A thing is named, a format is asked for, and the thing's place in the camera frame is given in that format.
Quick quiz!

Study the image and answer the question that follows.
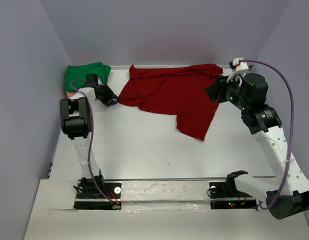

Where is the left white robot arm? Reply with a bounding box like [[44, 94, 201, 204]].
[[59, 73, 119, 201]]

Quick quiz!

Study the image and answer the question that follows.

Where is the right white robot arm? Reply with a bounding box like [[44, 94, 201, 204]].
[[205, 73, 309, 220]]

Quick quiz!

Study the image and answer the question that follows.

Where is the folded pink t shirt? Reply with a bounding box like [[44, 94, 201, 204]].
[[65, 91, 79, 100]]

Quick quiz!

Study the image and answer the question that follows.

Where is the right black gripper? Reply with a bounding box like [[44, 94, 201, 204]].
[[204, 72, 250, 111]]

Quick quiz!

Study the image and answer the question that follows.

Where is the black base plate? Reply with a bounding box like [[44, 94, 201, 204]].
[[73, 181, 122, 211], [207, 181, 257, 210]]

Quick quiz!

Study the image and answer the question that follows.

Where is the purple cable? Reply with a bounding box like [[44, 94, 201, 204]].
[[238, 58, 295, 211], [68, 78, 120, 208]]

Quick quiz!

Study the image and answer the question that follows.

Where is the folded green t shirt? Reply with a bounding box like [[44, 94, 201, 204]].
[[64, 62, 111, 92]]

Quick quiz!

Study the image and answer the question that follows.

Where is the red t shirt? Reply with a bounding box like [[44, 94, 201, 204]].
[[119, 63, 223, 141]]

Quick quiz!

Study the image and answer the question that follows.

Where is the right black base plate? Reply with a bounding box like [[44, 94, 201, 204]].
[[207, 181, 257, 210]]

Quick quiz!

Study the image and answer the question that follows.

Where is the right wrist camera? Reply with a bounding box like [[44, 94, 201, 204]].
[[226, 57, 251, 83]]

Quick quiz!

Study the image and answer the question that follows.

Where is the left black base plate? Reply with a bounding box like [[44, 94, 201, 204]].
[[73, 181, 122, 211]]

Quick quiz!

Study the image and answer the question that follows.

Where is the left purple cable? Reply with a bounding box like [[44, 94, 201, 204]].
[[68, 78, 120, 208]]

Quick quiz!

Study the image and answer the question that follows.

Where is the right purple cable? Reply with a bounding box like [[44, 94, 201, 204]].
[[238, 58, 295, 211]]

